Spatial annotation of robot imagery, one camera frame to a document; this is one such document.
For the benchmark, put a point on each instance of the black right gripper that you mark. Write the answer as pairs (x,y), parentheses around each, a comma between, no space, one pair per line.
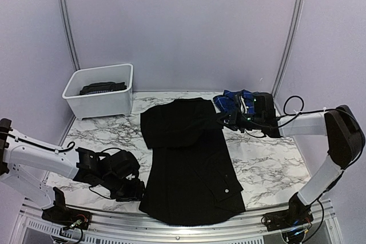
(233,122)

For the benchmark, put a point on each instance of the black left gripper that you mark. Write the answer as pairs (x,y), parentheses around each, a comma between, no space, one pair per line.
(135,194)

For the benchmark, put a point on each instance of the black long sleeve shirt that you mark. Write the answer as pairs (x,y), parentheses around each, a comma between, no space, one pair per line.
(192,181)

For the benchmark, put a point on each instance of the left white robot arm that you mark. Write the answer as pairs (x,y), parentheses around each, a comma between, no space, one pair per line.
(18,151)

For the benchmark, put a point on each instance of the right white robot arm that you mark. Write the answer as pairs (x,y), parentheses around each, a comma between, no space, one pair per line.
(329,140)

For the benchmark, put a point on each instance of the blue plaid folded shirt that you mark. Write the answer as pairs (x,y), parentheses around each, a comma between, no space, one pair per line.
(231,101)

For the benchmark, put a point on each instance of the white plastic bin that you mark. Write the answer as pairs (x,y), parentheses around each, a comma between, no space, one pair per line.
(102,104)

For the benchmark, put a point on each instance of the dark clothes in bin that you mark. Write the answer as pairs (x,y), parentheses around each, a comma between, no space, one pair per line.
(102,87)

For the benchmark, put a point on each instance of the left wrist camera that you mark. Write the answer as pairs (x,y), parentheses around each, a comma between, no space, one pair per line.
(117,164)

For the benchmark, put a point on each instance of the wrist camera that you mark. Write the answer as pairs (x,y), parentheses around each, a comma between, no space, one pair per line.
(264,108)
(117,164)

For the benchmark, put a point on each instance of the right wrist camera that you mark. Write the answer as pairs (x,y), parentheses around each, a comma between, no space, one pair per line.
(264,108)

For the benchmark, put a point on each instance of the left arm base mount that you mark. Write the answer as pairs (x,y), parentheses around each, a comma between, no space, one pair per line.
(60,214)

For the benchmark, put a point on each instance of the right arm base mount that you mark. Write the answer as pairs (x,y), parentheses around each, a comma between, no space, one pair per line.
(296,214)

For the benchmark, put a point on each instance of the aluminium frame rail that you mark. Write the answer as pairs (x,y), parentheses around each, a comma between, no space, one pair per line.
(106,226)

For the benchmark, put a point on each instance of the right aluminium corner post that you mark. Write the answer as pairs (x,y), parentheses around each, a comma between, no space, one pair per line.
(294,24)

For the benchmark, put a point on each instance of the aluminium corner post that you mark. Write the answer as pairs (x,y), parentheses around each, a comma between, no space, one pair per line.
(294,24)
(69,34)

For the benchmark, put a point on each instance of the left aluminium corner post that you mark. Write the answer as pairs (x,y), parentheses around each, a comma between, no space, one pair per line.
(69,34)

